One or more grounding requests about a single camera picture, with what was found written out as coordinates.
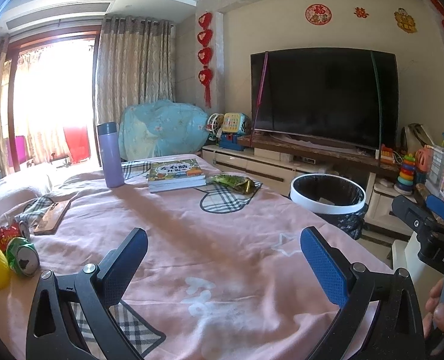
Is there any person's right hand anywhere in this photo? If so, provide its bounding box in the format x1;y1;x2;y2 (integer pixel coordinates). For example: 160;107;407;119
423;279;444;339

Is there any toy cash register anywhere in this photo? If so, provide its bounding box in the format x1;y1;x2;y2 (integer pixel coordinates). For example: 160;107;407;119
219;113;251;151

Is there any round red wall sticker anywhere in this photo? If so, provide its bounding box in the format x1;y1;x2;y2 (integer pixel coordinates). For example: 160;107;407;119
305;3;332;26

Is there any white trash bin black liner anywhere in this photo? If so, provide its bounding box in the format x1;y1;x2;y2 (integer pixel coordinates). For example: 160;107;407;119
289;173;368;240

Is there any black flat television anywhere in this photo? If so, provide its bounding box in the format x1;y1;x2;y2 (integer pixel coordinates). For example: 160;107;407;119
250;47;399;150

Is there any right beige curtain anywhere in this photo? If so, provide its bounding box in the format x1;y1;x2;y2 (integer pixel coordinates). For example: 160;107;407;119
94;16;175;125

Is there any yellow wall sticker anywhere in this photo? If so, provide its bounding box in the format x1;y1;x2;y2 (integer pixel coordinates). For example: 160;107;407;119
394;7;417;34

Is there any crushed green can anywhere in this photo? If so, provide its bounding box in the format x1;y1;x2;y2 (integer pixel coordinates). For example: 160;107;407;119
6;237;40;277

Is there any blue floral bundle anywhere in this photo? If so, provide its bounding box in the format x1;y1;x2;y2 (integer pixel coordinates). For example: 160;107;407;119
119;100;208;161

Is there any red chair on balcony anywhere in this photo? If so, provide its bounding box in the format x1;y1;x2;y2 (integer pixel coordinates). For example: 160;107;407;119
63;127;90;164

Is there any rainbow stacking ring toy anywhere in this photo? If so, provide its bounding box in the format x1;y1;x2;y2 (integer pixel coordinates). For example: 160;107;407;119
394;154;416;195

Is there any purple thermos bottle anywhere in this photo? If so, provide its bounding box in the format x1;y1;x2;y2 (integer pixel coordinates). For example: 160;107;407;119
97;122;124;189

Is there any pink tablecloth with plaid patches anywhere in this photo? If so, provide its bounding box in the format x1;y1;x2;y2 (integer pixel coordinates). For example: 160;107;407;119
0;163;389;359

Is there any green foil snack wrapper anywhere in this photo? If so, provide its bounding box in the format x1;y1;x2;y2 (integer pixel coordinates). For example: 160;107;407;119
209;173;258;195

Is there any stack of children's books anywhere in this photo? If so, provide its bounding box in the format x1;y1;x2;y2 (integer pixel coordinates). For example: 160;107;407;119
148;158;206;193

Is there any wooden phone case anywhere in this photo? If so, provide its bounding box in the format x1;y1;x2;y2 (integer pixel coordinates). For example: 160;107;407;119
33;199;71;236

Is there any small red wall sticker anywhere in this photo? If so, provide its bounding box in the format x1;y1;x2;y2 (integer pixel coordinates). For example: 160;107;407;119
354;7;369;19

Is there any crushed red can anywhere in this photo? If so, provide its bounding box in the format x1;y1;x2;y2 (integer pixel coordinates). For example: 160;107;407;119
0;219;30;253

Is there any red heart hanging decoration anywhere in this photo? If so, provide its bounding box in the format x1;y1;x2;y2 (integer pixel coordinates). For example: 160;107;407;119
197;11;214;108

